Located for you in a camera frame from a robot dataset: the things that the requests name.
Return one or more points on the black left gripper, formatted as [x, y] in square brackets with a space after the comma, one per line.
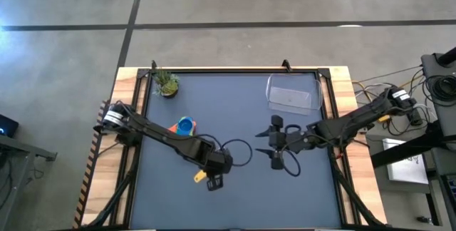
[219, 163]

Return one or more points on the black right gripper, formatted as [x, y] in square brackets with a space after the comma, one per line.
[285, 142]

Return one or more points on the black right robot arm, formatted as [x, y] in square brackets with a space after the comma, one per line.
[356, 118]

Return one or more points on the blue-grey table mat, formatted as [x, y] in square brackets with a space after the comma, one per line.
[249, 195]

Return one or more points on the orange measuring cup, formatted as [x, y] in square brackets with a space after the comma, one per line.
[173, 128]

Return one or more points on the small black bracket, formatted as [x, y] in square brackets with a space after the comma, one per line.
[423, 220]

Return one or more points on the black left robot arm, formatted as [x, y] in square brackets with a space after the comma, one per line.
[160, 134]

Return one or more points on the blue measuring cup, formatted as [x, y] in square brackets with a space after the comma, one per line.
[185, 127]

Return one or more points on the white paper sheet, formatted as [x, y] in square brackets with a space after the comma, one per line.
[406, 172]

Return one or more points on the small potted succulent plant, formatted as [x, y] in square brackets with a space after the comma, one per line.
[167, 85]

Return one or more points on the black metal stand bar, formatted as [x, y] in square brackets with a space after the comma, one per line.
[409, 149]

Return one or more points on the black metal table frame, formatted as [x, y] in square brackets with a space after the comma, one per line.
[249, 71]

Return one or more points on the yellow measuring cup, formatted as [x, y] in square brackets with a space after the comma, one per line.
[199, 176]

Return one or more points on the dark equipment rack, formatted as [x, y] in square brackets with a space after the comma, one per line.
[443, 195]

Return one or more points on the yellow-black hazard tape strip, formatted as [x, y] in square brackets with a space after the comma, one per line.
[87, 188]

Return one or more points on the grey metal stand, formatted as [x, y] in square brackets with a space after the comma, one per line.
[21, 152]

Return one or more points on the black device with blue light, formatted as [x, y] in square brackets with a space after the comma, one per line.
[8, 125]

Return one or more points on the grey equipment case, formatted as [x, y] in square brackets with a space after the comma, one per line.
[432, 67]

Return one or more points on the black power strip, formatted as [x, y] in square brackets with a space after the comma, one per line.
[416, 117]

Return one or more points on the clear plastic basket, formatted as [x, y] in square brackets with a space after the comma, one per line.
[290, 97]

